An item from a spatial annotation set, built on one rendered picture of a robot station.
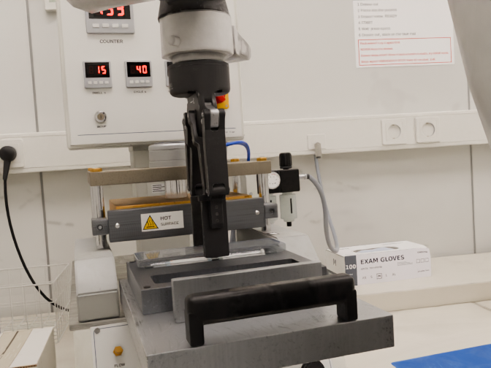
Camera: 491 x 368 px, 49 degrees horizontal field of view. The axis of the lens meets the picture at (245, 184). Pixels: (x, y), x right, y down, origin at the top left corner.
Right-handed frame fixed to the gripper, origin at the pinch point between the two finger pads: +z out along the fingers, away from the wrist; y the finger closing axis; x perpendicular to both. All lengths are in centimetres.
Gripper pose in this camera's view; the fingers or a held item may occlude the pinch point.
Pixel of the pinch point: (209, 227)
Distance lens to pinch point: 68.0
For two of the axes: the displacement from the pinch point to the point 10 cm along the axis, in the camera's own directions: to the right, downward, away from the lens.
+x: 9.6, -0.8, 2.9
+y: 2.9, 0.3, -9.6
